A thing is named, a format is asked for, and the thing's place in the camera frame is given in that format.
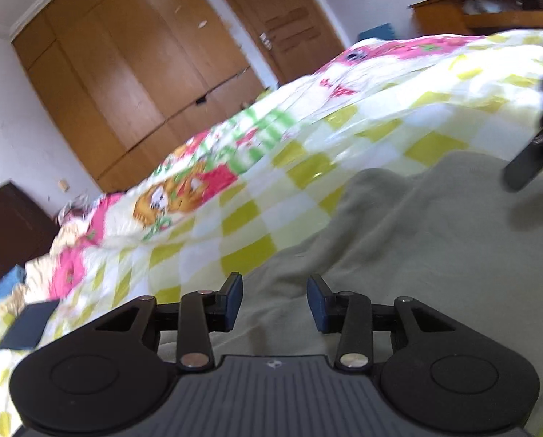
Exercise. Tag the dark brown cabinet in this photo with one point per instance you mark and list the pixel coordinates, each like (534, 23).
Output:
(12, 236)

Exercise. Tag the beige wall socket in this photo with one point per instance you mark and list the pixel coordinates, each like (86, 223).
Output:
(63, 185)

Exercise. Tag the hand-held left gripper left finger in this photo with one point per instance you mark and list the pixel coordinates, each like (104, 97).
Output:
(235, 301)

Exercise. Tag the wooden wardrobe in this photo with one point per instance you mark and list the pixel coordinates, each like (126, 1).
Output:
(117, 68)

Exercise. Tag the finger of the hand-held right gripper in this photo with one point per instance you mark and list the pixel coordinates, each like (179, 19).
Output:
(526, 166)

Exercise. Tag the blue box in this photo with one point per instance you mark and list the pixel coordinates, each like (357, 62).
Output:
(376, 32)

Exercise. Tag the wooden door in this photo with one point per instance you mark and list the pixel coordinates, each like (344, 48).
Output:
(289, 13)

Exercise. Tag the black flat case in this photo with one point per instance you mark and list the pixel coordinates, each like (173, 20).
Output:
(30, 325)

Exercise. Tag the grey pants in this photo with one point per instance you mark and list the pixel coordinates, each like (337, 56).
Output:
(412, 236)

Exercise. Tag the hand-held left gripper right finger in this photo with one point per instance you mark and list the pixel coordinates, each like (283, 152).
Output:
(315, 305)

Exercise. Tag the printed checkered blanket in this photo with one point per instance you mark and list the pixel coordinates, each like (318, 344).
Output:
(344, 100)

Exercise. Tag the blue cloth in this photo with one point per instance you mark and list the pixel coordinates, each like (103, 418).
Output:
(3, 284)

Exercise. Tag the wooden desk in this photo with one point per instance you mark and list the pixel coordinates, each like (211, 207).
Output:
(453, 13)

